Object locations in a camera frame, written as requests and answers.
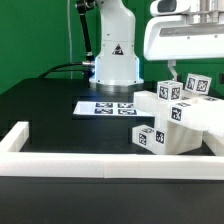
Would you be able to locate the white chair back frame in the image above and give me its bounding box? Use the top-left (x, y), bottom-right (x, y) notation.
top-left (134, 91), bottom-right (224, 137)

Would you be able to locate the white U-shaped fence frame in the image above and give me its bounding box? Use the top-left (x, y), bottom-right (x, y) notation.
top-left (0, 121), bottom-right (224, 180)

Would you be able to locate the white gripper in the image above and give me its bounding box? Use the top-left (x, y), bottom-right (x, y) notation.
top-left (144, 13), bottom-right (224, 82)

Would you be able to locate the white tag sheet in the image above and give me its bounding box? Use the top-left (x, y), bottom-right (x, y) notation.
top-left (73, 101), bottom-right (152, 117)

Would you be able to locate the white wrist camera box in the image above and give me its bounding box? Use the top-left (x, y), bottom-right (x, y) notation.
top-left (150, 0), bottom-right (191, 17)

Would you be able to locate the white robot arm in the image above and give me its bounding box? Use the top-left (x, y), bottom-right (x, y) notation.
top-left (90, 0), bottom-right (224, 90)

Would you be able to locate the black jointed camera mount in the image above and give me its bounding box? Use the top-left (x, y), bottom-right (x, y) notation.
top-left (75, 0), bottom-right (96, 62)

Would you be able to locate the white chair seat part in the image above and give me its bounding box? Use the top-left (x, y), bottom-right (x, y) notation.
top-left (151, 119), bottom-right (204, 156)

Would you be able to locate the black cable bundle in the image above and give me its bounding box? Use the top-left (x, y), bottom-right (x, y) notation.
top-left (38, 61), bottom-right (98, 80)

